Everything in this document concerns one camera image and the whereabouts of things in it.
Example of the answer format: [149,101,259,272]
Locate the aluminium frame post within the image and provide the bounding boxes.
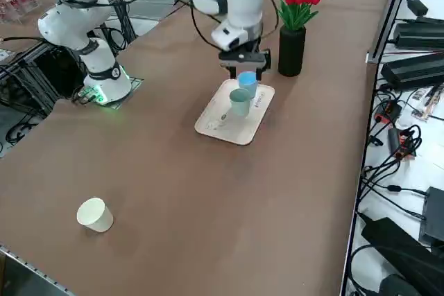
[366,0,418,65]

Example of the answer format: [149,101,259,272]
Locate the large black power supply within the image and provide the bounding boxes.
[380,51,444,92]
[393,21,444,50]

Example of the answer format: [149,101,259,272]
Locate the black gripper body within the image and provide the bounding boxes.
[237,36,263,63]

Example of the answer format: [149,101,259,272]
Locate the grey metal table rail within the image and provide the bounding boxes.
[0,240,76,296]

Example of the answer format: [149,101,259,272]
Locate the small black power adapter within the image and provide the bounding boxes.
[405,0,430,17]

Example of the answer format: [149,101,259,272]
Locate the printed paper leaflets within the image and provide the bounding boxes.
[411,84,444,123]

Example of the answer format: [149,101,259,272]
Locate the black metal rack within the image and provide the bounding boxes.
[0,37,87,120]

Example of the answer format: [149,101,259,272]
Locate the red black power strip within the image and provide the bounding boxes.
[387,127,418,161]
[373,99,403,124]

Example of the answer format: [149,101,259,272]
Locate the small green cup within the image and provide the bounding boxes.
[230,88,253,118]

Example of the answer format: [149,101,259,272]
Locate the small white cup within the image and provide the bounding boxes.
[76,198,114,234]

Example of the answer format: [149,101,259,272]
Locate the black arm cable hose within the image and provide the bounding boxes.
[55,0,280,53]

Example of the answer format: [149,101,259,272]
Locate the black cable with inline adapter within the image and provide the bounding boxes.
[359,166,429,223]

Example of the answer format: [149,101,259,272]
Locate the black box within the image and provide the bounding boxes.
[418,186,444,245]

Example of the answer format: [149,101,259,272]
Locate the small blue cup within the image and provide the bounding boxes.
[237,71,259,100]

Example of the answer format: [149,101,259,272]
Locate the black cylindrical vase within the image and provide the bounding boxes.
[277,25,307,78]

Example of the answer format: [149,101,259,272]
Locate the white tray with bear drawing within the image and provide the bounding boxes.
[194,78,276,147]

